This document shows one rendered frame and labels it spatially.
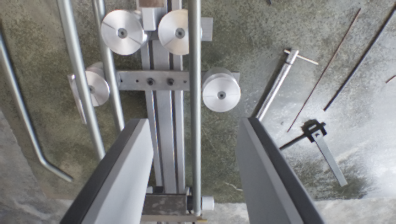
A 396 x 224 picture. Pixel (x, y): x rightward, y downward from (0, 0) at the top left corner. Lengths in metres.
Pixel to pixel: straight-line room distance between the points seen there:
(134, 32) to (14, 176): 2.25
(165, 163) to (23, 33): 0.33
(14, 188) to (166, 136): 2.28
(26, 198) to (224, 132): 2.38
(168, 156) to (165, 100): 0.12
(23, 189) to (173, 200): 2.29
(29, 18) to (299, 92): 0.47
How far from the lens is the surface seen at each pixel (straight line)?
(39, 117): 0.50
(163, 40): 0.25
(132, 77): 0.32
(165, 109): 0.35
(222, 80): 0.26
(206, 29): 0.29
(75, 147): 0.50
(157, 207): 0.30
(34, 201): 2.60
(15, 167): 2.33
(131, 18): 0.25
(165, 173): 0.44
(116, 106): 0.30
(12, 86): 0.48
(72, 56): 0.20
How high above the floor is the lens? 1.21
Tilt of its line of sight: 62 degrees down
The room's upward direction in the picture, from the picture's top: 179 degrees clockwise
